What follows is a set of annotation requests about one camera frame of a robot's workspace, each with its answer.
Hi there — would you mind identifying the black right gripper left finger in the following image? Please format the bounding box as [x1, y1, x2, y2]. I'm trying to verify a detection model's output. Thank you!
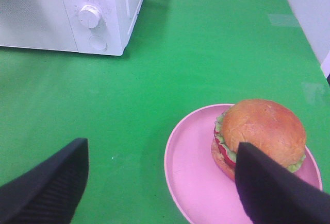
[1, 138, 89, 223]

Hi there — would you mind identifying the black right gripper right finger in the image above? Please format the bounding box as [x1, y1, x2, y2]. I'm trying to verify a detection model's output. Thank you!
[235, 142, 329, 223]

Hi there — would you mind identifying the burger with lettuce and tomato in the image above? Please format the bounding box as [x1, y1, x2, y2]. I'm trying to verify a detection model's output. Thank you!
[211, 99, 307, 180]

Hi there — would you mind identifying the pink round plate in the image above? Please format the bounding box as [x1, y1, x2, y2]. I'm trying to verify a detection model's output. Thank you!
[164, 103, 323, 224]

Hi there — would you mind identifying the white microwave knob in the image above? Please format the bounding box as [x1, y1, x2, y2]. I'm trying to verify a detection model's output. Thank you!
[78, 5, 102, 28]

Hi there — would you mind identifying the round microwave door button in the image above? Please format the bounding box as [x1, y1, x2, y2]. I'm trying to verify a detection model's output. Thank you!
[89, 35, 107, 51]

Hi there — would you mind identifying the white microwave oven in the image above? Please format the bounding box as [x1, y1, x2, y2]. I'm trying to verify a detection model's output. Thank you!
[0, 0, 146, 57]

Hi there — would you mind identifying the clear tape piece on table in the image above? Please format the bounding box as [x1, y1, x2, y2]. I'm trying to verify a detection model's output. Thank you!
[268, 14, 300, 27]

